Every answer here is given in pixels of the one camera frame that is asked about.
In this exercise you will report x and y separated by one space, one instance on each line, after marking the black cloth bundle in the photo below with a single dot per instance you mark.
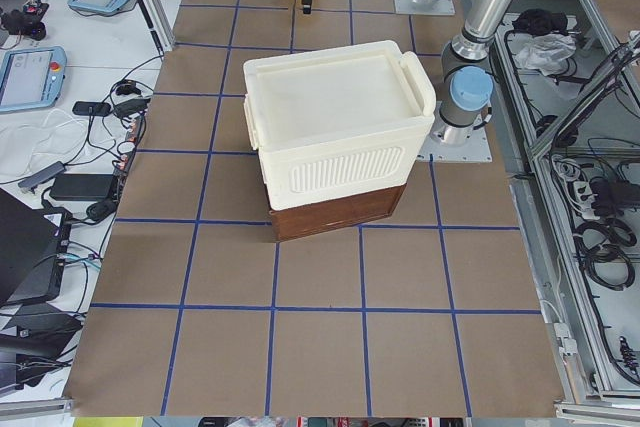
540 22

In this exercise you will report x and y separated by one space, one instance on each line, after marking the near blue teach pendant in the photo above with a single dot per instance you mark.
32 78

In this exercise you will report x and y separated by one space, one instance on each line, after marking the black power adapter brick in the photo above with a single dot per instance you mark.
83 187

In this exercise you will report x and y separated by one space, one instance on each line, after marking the dark brown wooden drawer cabinet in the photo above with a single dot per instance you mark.
316 218

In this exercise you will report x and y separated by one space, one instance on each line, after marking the black laptop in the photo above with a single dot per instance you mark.
32 244

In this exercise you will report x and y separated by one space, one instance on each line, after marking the crumpled white cloth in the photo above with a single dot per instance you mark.
547 54

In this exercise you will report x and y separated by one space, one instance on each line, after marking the cream plastic storage box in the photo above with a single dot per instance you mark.
337 122

